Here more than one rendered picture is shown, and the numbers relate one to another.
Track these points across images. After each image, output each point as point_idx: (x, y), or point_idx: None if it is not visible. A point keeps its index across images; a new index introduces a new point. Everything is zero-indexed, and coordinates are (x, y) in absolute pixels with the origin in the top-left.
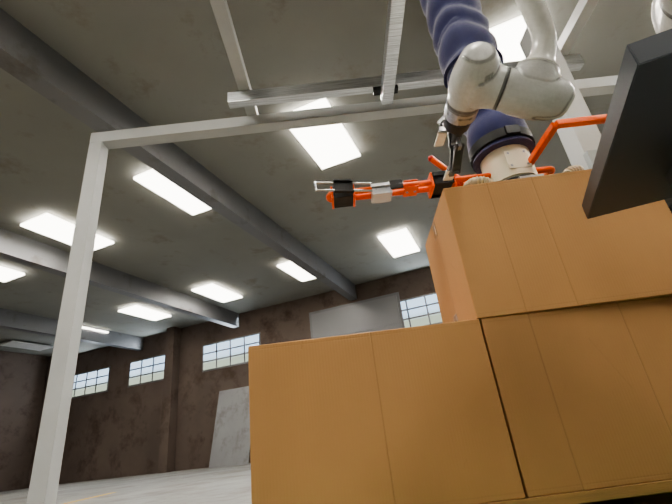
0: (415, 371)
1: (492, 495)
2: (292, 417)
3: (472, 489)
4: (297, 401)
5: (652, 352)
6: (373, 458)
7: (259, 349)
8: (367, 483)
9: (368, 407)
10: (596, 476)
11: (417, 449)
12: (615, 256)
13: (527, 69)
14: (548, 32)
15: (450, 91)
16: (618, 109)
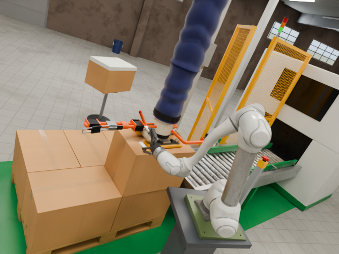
0: (96, 211)
1: (102, 233)
2: (50, 229)
3: (98, 233)
4: (53, 225)
5: (157, 199)
6: (74, 232)
7: (42, 213)
8: (70, 237)
9: (77, 222)
10: (127, 225)
11: (88, 228)
12: (167, 179)
13: (183, 171)
14: (198, 161)
15: (160, 163)
16: (180, 231)
